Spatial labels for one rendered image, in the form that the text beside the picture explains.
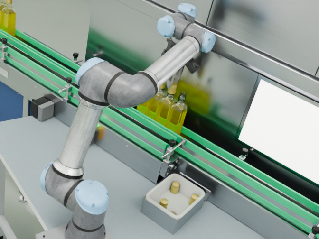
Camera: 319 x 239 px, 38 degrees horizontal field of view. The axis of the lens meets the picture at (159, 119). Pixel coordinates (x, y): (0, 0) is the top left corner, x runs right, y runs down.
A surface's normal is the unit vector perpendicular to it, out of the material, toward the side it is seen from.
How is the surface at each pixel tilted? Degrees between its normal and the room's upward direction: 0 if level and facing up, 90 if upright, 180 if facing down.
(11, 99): 90
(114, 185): 0
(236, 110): 90
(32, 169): 0
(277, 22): 90
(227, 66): 90
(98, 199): 8
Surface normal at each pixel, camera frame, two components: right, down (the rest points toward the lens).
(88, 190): 0.32, -0.73
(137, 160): -0.58, 0.35
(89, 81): -0.47, 0.11
